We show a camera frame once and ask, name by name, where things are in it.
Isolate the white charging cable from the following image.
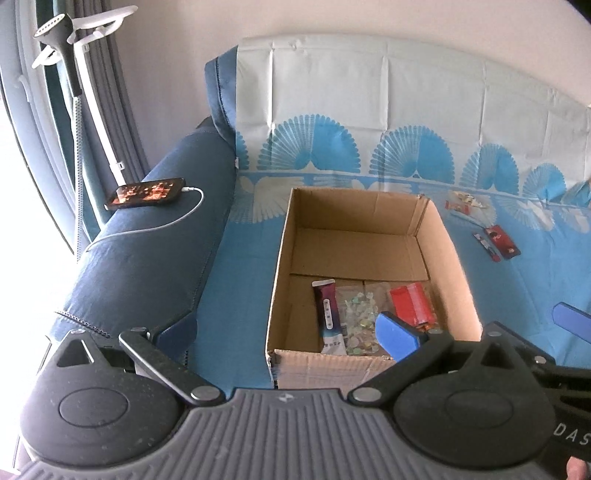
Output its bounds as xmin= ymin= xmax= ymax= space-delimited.
xmin=81 ymin=185 xmax=205 ymax=254

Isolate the plain red packet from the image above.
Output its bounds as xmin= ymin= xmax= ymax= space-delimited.
xmin=389 ymin=282 xmax=439 ymax=330

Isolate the blue sofa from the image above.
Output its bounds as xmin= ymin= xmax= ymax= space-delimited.
xmin=46 ymin=44 xmax=241 ymax=370

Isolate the clear bag of candies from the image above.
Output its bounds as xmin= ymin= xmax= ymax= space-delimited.
xmin=335 ymin=281 xmax=393 ymax=358

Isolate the grey blue curtain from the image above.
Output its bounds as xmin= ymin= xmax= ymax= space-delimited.
xmin=0 ymin=0 xmax=151 ymax=259

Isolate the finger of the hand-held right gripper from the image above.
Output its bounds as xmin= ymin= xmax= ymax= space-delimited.
xmin=553 ymin=302 xmax=591 ymax=339
xmin=482 ymin=322 xmax=560 ymax=377

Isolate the white garment steamer pole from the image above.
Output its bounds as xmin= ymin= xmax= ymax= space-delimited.
xmin=32 ymin=4 xmax=139 ymax=185

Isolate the black smartphone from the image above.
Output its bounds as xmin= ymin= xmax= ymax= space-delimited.
xmin=105 ymin=178 xmax=187 ymax=212

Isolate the person's right hand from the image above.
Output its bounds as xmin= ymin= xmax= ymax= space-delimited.
xmin=567 ymin=456 xmax=591 ymax=480

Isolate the cardboard box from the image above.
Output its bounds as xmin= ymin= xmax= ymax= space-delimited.
xmin=265 ymin=187 xmax=483 ymax=392

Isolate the blue white printed cloth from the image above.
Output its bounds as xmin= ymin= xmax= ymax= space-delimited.
xmin=185 ymin=32 xmax=591 ymax=393

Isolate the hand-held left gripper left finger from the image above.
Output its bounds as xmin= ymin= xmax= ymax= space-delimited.
xmin=39 ymin=311 xmax=227 ymax=408

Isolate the red cartoon face packet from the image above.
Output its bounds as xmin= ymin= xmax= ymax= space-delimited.
xmin=484 ymin=224 xmax=522 ymax=260

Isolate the dark purple tube packet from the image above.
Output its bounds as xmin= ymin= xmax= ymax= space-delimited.
xmin=311 ymin=279 xmax=349 ymax=356

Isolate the red stick packet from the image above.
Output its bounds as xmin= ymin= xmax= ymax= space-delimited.
xmin=473 ymin=233 xmax=502 ymax=263

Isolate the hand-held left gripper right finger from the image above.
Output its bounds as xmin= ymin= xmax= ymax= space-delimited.
xmin=347 ymin=312 xmax=532 ymax=408

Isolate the grey braided steamer hose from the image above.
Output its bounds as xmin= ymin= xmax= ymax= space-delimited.
xmin=74 ymin=95 xmax=89 ymax=252

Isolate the black garment steamer head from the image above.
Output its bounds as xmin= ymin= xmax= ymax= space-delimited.
xmin=32 ymin=13 xmax=86 ymax=97

